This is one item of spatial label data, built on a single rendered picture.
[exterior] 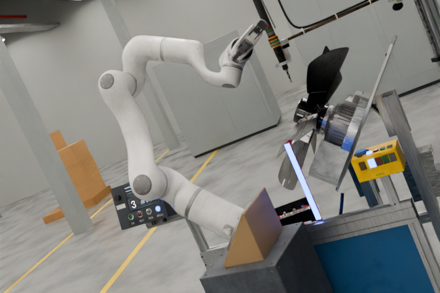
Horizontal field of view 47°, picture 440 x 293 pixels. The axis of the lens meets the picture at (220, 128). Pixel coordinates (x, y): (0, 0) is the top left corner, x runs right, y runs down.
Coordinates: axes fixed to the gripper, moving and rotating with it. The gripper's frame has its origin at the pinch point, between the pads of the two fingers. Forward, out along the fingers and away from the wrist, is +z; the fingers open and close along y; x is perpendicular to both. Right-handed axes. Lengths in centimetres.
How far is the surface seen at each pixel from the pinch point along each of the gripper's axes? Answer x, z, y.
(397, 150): 62, -9, 6
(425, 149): 93, -56, 39
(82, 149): -97, -896, 9
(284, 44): 14, -54, 32
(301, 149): 51, -71, 6
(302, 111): 40, -65, 18
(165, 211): 19, -71, -53
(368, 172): 61, -17, -4
